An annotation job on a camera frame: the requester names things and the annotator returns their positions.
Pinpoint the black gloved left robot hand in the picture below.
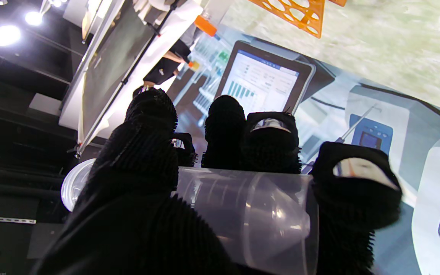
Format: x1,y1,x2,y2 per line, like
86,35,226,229
33,88,403,275

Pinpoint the clear plastic test tube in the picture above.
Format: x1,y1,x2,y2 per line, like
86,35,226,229
205,0,236,27
60,158,320,275

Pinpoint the orange test tube rack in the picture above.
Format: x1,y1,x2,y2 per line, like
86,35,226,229
247,0,347,39

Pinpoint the grey framed light panel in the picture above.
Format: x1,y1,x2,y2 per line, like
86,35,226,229
59,0,176,159

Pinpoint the white perforated metal strip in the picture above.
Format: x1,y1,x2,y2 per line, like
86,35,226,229
0,215,37,225

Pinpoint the round ceiling spot light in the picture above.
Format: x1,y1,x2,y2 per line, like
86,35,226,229
0,24,22,47
24,11,44,26

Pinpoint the printed laboratory backdrop banner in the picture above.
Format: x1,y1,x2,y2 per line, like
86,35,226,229
167,19,440,275

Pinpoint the grey wall box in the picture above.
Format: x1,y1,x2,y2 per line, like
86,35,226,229
28,93,63,116

